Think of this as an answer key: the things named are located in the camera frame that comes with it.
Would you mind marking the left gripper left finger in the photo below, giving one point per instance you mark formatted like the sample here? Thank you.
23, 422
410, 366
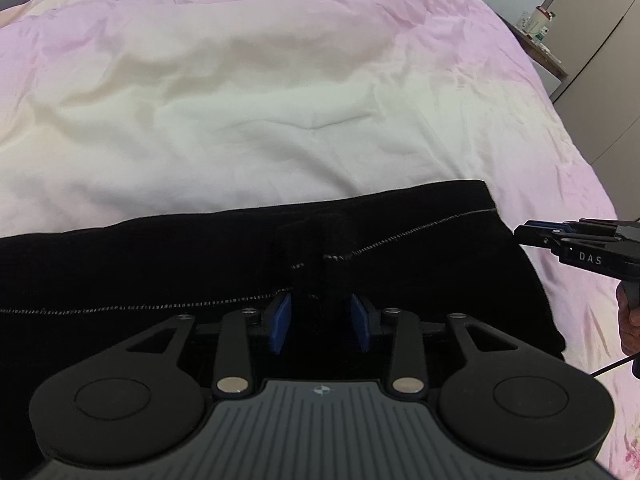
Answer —
272, 323

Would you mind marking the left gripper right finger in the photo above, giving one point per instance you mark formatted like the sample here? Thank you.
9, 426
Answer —
368, 324

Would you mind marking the black pants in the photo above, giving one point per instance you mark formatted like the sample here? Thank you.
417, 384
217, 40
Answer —
432, 249

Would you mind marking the person's right hand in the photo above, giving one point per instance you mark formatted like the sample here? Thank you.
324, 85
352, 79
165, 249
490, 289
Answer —
628, 324

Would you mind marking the wooden bedside table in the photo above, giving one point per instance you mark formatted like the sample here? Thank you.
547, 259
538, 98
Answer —
549, 69

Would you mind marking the white wardrobe doors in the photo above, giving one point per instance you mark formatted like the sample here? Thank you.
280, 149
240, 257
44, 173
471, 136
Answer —
594, 39

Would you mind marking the white jar with red lid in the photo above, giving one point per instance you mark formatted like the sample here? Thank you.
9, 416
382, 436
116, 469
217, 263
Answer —
539, 19

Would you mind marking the pink cream bed duvet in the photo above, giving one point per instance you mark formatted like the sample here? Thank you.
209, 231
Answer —
115, 110

